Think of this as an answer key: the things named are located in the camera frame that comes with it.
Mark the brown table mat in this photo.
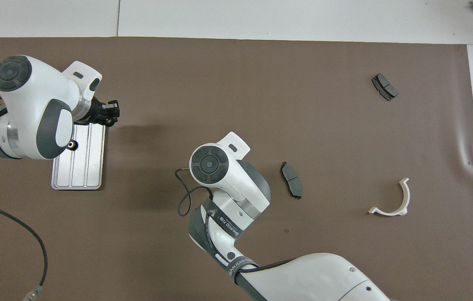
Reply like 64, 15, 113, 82
0, 37, 473, 301

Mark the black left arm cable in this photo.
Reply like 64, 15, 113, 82
0, 199, 49, 301

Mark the white curved plastic bracket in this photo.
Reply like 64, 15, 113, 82
368, 178, 410, 217

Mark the dark grey brake pad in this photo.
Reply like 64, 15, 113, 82
280, 161, 303, 200
371, 73, 399, 102

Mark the silver metal tray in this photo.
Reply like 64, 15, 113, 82
51, 123, 106, 191

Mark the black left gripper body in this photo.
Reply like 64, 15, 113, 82
77, 98, 108, 126

